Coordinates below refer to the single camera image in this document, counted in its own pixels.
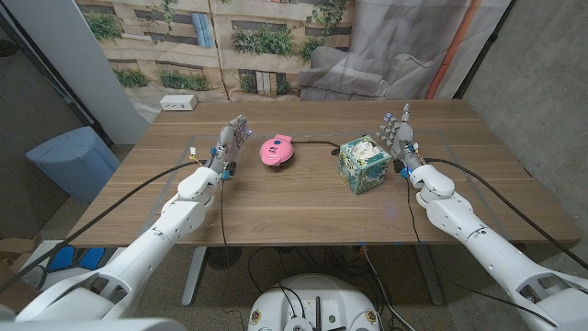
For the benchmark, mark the pink mini sandwich press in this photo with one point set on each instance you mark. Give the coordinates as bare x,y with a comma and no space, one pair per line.
276,149

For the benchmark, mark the round black floor fan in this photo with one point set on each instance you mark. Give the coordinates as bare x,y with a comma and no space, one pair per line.
223,257

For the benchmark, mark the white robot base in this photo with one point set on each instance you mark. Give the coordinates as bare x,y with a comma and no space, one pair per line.
317,299

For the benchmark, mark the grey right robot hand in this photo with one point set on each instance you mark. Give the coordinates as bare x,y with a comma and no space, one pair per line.
403,135

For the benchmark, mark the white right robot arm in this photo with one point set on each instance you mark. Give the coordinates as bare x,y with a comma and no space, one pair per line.
487,253

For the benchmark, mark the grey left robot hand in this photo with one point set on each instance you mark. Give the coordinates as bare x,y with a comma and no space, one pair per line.
227,140

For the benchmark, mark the blue plastic bin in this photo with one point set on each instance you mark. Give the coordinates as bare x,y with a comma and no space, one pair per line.
75,161

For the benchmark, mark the white power strip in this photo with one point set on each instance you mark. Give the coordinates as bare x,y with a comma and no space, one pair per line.
178,102

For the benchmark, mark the brown cardboard box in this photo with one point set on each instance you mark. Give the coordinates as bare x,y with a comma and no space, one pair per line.
14,257

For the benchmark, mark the printed fabric backdrop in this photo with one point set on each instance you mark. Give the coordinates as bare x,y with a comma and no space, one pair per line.
285,50

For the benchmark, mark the white robot torso edge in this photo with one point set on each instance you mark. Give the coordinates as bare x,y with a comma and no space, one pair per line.
92,325

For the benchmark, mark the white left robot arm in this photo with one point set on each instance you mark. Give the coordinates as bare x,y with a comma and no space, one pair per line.
138,257

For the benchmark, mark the white partition panel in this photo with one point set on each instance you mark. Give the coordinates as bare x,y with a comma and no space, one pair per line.
78,60

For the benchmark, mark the white table leg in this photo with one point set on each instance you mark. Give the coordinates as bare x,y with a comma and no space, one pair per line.
193,280
429,276

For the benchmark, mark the floral patterned tissue box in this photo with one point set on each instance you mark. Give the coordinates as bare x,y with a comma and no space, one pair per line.
363,172

